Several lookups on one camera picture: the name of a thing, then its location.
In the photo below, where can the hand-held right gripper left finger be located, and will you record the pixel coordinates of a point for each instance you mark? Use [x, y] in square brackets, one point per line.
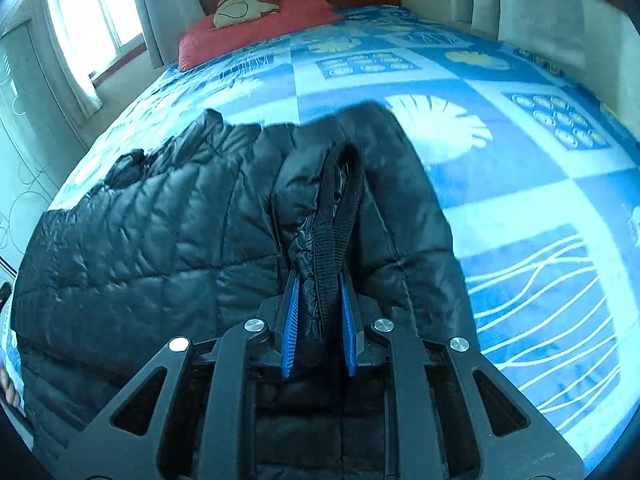
[291, 330]

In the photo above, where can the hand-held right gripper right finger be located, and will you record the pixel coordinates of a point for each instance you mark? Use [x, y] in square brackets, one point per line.
[349, 330]

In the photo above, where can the black puffer jacket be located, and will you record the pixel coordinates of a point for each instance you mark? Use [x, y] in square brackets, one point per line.
[150, 260]

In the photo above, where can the person's left hand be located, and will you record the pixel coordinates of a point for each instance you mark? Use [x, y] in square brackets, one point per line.
[9, 385]

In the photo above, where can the blue patterned bedspread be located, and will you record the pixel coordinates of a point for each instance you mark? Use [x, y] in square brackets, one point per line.
[500, 210]

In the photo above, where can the red pillow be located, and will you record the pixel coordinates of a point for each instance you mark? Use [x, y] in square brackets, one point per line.
[300, 7]

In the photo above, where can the cream printed cushion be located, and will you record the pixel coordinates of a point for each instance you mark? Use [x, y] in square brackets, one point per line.
[240, 10]

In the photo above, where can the glass door wardrobe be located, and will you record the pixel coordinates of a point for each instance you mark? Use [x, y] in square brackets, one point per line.
[25, 135]

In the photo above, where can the window with wooden frame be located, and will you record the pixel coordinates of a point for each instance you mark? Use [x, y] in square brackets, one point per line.
[95, 5]

